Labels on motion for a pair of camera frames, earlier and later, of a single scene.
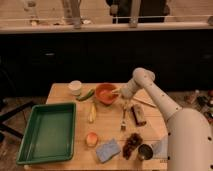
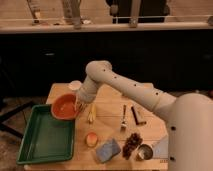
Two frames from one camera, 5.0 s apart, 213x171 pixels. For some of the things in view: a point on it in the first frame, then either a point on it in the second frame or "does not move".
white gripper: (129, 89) to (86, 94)
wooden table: (113, 132) does not move
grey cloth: (160, 148) does not move
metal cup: (144, 152) does not move
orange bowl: (104, 93) to (65, 106)
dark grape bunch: (133, 141) does not move
